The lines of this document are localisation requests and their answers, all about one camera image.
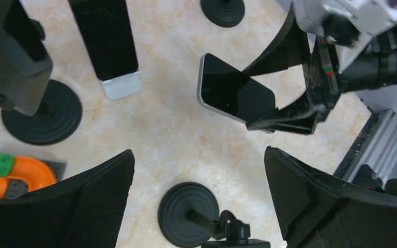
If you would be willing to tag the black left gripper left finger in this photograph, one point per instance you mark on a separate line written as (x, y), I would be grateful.
(85, 210)

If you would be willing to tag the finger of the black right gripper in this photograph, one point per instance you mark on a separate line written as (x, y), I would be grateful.
(300, 117)
(290, 47)

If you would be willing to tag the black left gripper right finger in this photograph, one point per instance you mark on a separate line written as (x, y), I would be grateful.
(316, 209)

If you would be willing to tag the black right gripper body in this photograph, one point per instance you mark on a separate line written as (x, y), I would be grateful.
(320, 69)

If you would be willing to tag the black clamp stand back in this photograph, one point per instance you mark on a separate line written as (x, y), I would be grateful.
(223, 13)

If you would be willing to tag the black clamp stand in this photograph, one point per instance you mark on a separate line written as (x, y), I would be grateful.
(57, 118)
(189, 216)
(223, 13)

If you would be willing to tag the black smartphone white edge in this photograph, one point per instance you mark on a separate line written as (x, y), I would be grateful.
(227, 91)

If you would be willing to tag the silver metal phone stand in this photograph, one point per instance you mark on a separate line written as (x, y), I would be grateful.
(122, 86)

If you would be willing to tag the dark green-edged smartphone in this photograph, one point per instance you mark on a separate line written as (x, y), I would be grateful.
(25, 66)

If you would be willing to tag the purple smartphone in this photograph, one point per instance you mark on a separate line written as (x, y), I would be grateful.
(107, 34)

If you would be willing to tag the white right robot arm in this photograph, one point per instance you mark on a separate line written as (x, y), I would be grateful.
(374, 68)

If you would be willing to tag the grey toy brick baseplate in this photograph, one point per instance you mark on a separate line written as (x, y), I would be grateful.
(30, 178)

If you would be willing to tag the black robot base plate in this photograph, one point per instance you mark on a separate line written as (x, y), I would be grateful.
(366, 178)

